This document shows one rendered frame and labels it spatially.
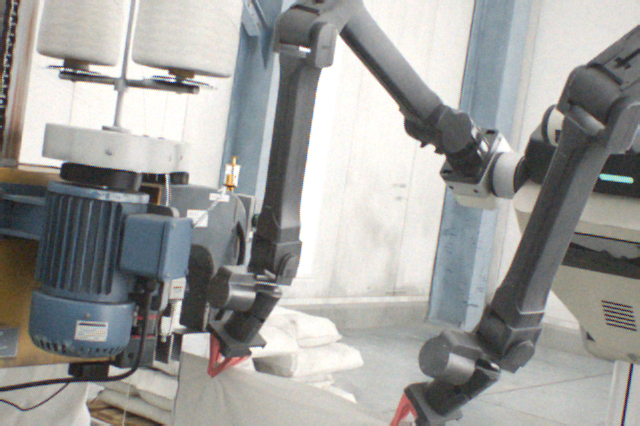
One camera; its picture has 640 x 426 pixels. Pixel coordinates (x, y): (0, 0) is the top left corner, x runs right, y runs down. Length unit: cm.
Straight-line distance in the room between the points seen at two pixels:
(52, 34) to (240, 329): 59
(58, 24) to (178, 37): 29
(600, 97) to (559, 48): 919
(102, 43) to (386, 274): 813
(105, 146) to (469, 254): 905
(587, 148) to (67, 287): 76
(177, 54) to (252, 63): 632
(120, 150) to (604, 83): 67
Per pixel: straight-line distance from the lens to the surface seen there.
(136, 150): 158
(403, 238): 1003
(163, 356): 202
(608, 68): 142
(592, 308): 207
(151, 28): 171
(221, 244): 205
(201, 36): 169
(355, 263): 946
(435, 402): 162
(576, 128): 142
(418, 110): 192
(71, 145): 158
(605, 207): 195
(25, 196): 172
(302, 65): 170
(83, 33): 189
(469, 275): 1051
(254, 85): 796
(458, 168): 207
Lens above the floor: 142
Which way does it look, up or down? 3 degrees down
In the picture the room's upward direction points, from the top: 8 degrees clockwise
